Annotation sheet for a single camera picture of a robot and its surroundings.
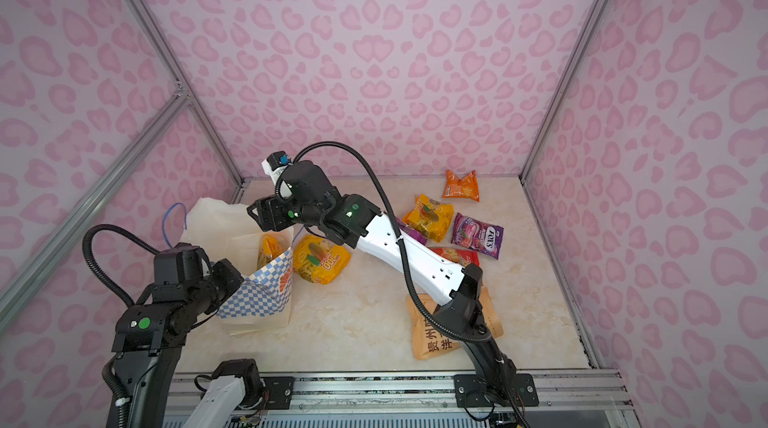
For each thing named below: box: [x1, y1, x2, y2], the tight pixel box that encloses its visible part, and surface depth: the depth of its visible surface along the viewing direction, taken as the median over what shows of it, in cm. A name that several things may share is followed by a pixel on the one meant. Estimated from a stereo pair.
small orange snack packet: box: [442, 169, 480, 202], surface depth 115 cm
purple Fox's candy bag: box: [451, 212, 504, 260], surface depth 103 cm
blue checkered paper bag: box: [179, 198, 295, 336], surface depth 76 cm
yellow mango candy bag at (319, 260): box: [293, 234, 352, 285], surface depth 93 cm
